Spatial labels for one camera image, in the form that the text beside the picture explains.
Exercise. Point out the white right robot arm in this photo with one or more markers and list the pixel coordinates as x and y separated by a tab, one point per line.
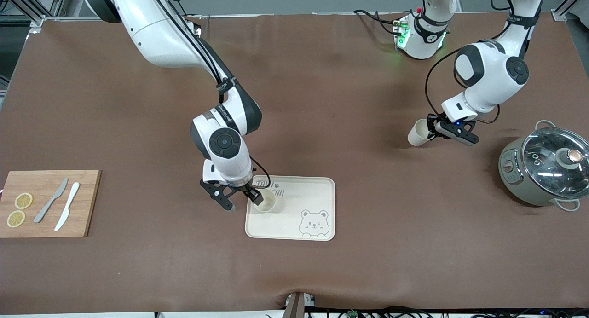
152	28

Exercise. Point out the olive green electric pot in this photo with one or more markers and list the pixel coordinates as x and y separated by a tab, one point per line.
515	184

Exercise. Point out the aluminium frame profile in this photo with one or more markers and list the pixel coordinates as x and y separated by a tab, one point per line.
558	15
37	22

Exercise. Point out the brown table mat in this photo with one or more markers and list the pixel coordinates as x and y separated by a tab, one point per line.
322	101

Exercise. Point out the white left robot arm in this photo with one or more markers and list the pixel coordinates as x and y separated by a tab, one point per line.
487	74

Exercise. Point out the table edge clamp bracket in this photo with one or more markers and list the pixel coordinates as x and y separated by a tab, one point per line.
294	309

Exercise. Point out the yellow lemon slice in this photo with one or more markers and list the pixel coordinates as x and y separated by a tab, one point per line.
23	200
16	218

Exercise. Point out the white plastic cup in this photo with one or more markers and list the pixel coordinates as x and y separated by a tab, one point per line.
418	136
269	205

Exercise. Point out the cream bear print tray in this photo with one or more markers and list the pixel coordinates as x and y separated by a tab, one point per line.
285	226

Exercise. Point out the white plastic knife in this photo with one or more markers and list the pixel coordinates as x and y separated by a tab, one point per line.
67	205

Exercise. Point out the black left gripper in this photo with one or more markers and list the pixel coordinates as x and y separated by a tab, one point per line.
433	123

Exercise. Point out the bamboo cutting board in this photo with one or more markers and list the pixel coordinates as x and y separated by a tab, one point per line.
87	207

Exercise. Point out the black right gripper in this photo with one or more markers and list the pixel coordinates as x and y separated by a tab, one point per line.
247	190

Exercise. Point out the glass pot lid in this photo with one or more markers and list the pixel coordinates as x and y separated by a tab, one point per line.
552	170

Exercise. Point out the small green circuit board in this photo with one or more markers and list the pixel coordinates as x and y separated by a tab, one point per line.
352	314

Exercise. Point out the grey plastic knife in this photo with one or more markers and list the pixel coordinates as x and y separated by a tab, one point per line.
51	200

